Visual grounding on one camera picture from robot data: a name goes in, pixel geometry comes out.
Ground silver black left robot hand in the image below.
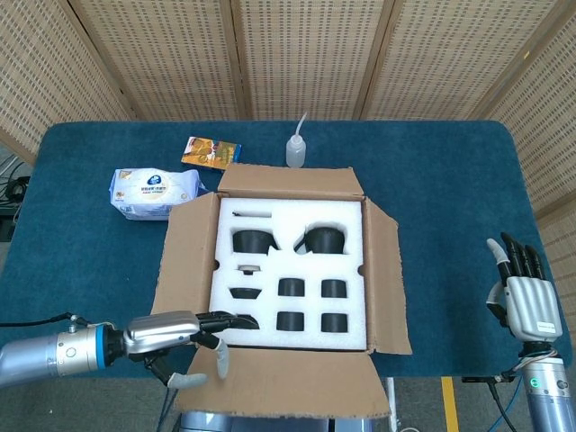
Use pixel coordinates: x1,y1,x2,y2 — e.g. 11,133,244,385
121,310,260,389

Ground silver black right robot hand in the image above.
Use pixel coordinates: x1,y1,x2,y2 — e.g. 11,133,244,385
485,232,563,343

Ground red printed cardboard box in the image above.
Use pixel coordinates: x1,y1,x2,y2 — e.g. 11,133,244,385
150,162,414,418

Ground table with teal blue cloth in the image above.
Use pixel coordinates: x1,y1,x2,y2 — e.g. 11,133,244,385
0,119,562,379

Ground orange snack packet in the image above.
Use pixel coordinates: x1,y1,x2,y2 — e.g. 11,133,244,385
180,136,243,172

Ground black ceramic pitcher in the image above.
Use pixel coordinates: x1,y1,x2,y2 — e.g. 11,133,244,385
231,229,281,255

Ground black ceramic tea cup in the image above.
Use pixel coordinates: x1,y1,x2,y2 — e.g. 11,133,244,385
319,312,350,334
277,277,308,299
275,310,307,334
320,278,350,300

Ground white blue tissue pack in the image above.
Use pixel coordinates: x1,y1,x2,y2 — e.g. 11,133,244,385
108,167,209,221

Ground white foam packing insert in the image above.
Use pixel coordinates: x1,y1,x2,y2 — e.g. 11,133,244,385
211,196,368,351

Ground white table leg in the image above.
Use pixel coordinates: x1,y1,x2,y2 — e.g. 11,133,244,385
385,377,398,432

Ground black ceramic teapot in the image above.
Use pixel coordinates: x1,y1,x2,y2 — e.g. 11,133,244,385
293,222,348,256

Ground grey blue robot torso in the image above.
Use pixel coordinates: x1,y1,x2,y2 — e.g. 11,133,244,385
179,409,374,432

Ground translucent white squeeze bottle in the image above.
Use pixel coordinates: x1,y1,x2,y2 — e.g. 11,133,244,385
284,111,311,169

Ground woven bamboo folding screen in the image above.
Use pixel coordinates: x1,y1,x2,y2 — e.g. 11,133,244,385
0,0,576,316

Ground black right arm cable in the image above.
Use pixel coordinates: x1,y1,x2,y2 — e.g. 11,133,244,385
486,350,559,432

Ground black floor cable bundle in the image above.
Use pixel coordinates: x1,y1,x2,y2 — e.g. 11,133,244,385
0,152,31,244

